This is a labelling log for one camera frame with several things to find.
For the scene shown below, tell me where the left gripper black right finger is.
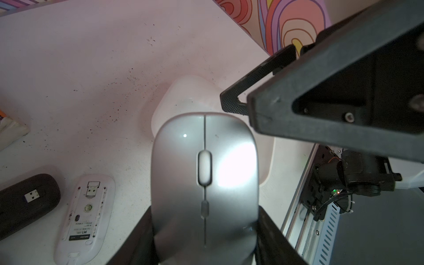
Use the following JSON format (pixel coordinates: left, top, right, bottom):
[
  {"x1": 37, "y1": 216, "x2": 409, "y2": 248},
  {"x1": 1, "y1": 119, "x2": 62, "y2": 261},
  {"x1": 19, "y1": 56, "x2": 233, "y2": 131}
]
[{"x1": 255, "y1": 206, "x2": 307, "y2": 265}]

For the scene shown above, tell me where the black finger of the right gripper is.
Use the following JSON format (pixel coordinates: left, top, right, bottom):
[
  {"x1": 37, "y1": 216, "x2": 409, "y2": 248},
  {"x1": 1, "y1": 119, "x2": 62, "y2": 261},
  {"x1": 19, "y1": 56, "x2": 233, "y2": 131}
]
[
  {"x1": 220, "y1": 45, "x2": 297, "y2": 115},
  {"x1": 247, "y1": 1, "x2": 424, "y2": 162}
]

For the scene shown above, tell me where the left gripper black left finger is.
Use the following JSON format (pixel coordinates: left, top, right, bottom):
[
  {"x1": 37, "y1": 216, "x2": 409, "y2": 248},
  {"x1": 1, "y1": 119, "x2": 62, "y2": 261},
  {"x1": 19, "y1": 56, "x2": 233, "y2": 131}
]
[{"x1": 107, "y1": 207, "x2": 159, "y2": 265}]

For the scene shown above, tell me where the white upside-down mouse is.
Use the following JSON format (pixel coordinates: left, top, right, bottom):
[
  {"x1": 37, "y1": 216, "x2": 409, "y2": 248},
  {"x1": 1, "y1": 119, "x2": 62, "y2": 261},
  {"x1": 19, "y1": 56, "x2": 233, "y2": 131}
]
[{"x1": 54, "y1": 174, "x2": 115, "y2": 265}]

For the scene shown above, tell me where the silver wireless mouse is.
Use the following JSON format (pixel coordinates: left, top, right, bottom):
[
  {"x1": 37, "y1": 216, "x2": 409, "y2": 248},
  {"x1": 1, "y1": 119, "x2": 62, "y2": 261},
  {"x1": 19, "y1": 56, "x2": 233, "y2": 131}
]
[{"x1": 151, "y1": 113, "x2": 259, "y2": 265}]

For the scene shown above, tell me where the dark grey upside-down mouse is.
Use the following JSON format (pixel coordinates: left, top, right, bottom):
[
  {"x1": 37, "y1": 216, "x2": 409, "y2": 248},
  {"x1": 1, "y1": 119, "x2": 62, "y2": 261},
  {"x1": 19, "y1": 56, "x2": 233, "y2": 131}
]
[{"x1": 1, "y1": 173, "x2": 61, "y2": 240}]

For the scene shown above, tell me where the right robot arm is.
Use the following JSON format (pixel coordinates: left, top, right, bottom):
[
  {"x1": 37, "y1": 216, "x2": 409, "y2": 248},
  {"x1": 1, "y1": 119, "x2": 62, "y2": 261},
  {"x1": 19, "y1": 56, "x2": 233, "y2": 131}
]
[{"x1": 220, "y1": 1, "x2": 424, "y2": 203}]

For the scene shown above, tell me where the white storage tray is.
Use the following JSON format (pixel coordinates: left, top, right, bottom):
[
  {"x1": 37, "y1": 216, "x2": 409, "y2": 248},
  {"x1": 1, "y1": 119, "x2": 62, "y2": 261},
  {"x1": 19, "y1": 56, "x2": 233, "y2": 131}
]
[{"x1": 151, "y1": 75, "x2": 275, "y2": 186}]

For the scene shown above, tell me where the orange 13-storey treehouse book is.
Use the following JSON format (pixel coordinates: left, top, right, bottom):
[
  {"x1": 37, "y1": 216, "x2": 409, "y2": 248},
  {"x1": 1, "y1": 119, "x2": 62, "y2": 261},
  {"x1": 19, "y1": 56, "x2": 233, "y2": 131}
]
[{"x1": 0, "y1": 111, "x2": 30, "y2": 150}]

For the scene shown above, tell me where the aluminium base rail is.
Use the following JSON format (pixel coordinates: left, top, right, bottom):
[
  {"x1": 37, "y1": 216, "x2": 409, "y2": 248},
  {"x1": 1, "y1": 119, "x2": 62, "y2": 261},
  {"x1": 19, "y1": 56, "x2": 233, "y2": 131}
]
[{"x1": 281, "y1": 144, "x2": 342, "y2": 265}]

